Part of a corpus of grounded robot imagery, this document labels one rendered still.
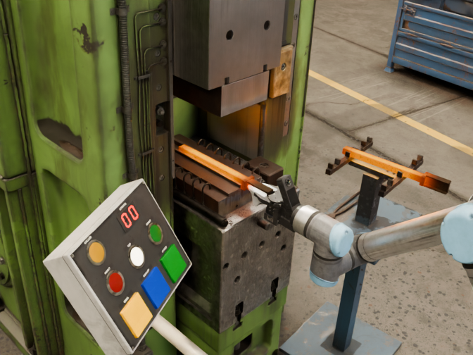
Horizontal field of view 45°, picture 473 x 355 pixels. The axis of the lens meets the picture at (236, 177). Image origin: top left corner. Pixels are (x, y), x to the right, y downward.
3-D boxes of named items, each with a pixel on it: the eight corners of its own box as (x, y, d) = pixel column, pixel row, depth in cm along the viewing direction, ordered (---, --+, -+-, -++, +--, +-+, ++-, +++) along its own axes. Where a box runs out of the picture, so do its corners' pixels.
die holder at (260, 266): (289, 284, 223) (300, 187, 200) (219, 334, 200) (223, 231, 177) (193, 222, 256) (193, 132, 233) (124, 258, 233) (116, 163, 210)
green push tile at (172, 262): (187, 265, 153) (174, 243, 150) (175, 283, 146) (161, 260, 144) (181, 267, 154) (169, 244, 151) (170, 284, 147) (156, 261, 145)
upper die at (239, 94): (267, 99, 177) (269, 70, 172) (220, 117, 164) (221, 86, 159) (178, 63, 201) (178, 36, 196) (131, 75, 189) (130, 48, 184)
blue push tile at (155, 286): (171, 289, 144) (157, 265, 142) (157, 309, 138) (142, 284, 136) (165, 290, 145) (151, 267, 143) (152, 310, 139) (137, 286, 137)
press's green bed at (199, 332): (279, 366, 248) (288, 284, 223) (217, 418, 224) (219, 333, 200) (193, 301, 280) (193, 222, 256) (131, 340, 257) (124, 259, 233)
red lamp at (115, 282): (128, 288, 131) (127, 274, 129) (111, 298, 128) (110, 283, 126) (120, 282, 133) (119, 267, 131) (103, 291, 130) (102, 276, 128)
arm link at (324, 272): (349, 280, 177) (355, 249, 170) (322, 295, 171) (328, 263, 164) (328, 263, 183) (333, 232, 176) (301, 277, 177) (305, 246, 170)
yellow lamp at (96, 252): (110, 258, 128) (108, 243, 126) (91, 268, 126) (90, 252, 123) (101, 252, 130) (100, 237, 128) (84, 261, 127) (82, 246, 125)
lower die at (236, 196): (260, 196, 195) (262, 174, 190) (217, 218, 182) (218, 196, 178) (179, 151, 219) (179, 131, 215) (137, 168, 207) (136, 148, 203)
